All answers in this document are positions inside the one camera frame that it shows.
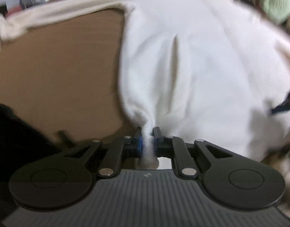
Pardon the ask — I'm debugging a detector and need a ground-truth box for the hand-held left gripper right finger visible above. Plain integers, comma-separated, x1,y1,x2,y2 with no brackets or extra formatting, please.
152,126,233,180

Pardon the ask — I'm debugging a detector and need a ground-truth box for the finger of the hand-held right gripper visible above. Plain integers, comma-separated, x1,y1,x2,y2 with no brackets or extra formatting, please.
270,90,290,116

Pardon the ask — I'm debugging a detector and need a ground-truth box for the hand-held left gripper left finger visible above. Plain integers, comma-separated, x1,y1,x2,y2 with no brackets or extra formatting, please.
62,126,143,178

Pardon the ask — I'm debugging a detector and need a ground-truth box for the white garment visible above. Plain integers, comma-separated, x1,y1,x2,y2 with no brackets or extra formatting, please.
0,0,290,169

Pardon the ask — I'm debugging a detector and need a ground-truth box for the dark cloth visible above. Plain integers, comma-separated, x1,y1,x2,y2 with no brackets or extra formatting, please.
0,102,62,191

